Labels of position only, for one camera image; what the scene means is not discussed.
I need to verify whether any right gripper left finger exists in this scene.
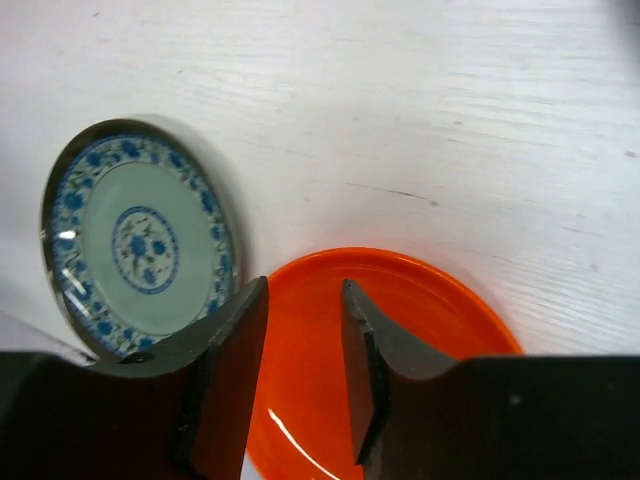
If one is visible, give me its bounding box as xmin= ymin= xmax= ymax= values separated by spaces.
xmin=1 ymin=277 xmax=269 ymax=479

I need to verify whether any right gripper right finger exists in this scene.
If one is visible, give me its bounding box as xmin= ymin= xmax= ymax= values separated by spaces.
xmin=341 ymin=280 xmax=639 ymax=479

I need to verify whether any orange round plate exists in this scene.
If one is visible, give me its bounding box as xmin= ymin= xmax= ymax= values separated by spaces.
xmin=248 ymin=247 xmax=521 ymax=479

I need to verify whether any blue white patterned plate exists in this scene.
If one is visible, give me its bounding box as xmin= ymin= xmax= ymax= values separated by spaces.
xmin=40 ymin=115 xmax=244 ymax=360

